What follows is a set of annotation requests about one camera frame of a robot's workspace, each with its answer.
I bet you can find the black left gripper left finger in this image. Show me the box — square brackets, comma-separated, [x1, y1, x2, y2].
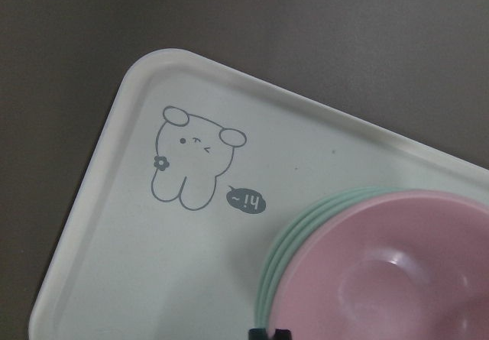
[248, 328, 269, 340]

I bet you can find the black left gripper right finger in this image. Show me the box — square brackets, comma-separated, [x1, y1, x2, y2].
[272, 329, 293, 340]

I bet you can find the small pink bowl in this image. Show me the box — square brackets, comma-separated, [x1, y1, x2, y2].
[267, 190, 488, 339]

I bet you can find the cream rabbit tray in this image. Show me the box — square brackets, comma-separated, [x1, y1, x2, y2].
[28, 49, 488, 339]

